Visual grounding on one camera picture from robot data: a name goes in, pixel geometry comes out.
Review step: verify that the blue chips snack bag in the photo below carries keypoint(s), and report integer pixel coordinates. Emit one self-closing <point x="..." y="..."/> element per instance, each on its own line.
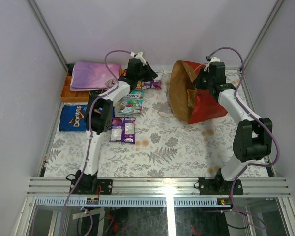
<point x="72" y="118"/>

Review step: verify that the orange wooden tray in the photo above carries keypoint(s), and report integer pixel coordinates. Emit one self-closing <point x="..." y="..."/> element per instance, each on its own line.
<point x="80" y="84"/>

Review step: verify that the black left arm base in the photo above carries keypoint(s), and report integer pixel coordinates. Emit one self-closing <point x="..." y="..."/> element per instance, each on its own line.
<point x="90" y="184"/>

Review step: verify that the purple candy bag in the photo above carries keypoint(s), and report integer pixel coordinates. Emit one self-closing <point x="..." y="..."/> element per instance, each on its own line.
<point x="123" y="130"/>
<point x="153" y="84"/>

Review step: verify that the floral table mat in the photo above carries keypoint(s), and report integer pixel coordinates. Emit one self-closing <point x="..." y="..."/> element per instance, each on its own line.
<point x="166" y="146"/>

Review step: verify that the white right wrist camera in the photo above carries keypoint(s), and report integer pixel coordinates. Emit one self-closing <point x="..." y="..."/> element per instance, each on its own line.
<point x="210" y="60"/>

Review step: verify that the teal mint candy bag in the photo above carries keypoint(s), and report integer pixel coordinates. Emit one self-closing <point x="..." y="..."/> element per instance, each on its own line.
<point x="132" y="103"/>

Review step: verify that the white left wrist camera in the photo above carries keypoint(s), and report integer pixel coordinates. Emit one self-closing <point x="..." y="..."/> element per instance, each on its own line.
<point x="139" y="56"/>

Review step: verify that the red paper bag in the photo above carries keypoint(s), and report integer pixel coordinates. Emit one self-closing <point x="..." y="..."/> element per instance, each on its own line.
<point x="205" y="107"/>

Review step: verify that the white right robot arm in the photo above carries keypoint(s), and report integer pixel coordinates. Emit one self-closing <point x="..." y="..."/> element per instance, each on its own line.
<point x="252" y="141"/>

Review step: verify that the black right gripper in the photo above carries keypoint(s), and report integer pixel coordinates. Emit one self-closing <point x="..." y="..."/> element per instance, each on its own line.
<point x="197" y="80"/>

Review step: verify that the orange lemon candy bag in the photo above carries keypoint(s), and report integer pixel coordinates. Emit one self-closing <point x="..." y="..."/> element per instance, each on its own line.
<point x="137" y="84"/>

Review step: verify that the purple princess cloth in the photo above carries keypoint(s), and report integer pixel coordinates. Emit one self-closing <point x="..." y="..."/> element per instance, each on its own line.
<point x="109" y="73"/>

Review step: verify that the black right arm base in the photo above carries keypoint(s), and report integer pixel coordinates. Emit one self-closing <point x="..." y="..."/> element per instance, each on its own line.
<point x="218" y="186"/>

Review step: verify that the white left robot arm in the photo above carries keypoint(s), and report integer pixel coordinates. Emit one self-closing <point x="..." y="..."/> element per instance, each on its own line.
<point x="100" y="112"/>

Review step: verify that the yellow snack packet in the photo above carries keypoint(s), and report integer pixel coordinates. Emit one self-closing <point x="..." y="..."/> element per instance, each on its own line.
<point x="191" y="94"/>

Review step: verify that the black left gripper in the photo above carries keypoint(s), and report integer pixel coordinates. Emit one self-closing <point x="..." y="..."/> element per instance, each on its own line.
<point x="149" y="73"/>

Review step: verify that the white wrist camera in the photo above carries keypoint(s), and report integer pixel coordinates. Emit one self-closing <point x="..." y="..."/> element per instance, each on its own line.
<point x="139" y="56"/>
<point x="210" y="60"/>

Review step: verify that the aluminium front rail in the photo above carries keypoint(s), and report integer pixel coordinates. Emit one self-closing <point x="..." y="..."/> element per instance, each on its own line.
<point x="255" y="187"/>

